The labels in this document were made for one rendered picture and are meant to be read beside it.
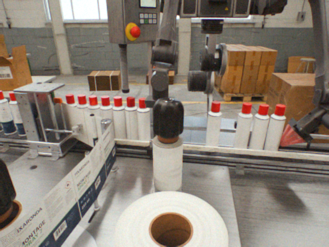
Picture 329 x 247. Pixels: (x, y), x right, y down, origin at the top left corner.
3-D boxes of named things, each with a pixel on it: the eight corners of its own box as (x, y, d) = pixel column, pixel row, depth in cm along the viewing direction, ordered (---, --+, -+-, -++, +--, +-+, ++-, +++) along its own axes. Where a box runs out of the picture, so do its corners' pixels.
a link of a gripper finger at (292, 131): (276, 142, 85) (298, 126, 81) (271, 134, 91) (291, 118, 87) (288, 154, 86) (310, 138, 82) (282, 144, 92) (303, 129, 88)
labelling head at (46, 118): (30, 154, 90) (11, 91, 79) (49, 139, 101) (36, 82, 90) (61, 157, 88) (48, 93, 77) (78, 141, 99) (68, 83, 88)
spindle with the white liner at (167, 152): (150, 200, 67) (147, 104, 54) (156, 181, 75) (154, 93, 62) (180, 204, 66) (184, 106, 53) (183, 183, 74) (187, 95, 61)
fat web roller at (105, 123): (103, 171, 80) (96, 122, 72) (108, 164, 84) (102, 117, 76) (115, 172, 79) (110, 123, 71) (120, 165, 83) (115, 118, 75)
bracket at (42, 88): (13, 92, 79) (12, 89, 79) (34, 84, 89) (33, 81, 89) (48, 93, 77) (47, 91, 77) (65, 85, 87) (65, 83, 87)
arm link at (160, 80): (178, 50, 76) (153, 45, 75) (181, 53, 65) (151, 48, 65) (172, 85, 81) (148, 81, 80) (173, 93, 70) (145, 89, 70)
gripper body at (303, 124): (297, 131, 79) (316, 117, 76) (288, 120, 89) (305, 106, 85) (309, 142, 80) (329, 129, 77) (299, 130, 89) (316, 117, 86)
